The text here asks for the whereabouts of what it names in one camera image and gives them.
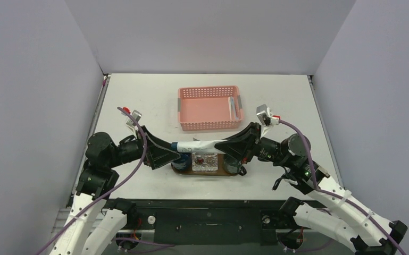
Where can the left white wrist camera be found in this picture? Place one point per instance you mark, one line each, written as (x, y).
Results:
(135, 117)

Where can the brown oval wooden tray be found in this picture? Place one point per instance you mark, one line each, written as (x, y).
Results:
(219, 172)

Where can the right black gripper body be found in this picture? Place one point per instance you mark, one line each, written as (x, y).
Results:
(255, 139)

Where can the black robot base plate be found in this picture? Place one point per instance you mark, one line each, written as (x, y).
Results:
(208, 222)

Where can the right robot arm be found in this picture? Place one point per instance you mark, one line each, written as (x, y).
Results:
(346, 220)

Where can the dark green mug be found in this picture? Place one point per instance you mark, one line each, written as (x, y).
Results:
(232, 166)

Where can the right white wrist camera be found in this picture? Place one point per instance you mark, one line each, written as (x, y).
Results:
(266, 119)

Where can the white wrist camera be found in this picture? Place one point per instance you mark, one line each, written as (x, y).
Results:
(266, 119)
(135, 117)

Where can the dark cap toothpaste tube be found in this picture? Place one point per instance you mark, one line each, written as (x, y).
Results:
(197, 146)

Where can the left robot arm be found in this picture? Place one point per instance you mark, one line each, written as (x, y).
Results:
(94, 219)

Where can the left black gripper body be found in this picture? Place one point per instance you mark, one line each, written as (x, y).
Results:
(145, 159)

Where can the light blue toothbrush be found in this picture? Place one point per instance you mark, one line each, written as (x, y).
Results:
(234, 108)

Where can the pink perforated plastic basket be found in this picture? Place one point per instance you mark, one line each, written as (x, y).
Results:
(206, 108)

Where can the dark blue mug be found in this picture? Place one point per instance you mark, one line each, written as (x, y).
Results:
(183, 163)

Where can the white toothbrush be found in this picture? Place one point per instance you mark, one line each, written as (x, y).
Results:
(231, 106)

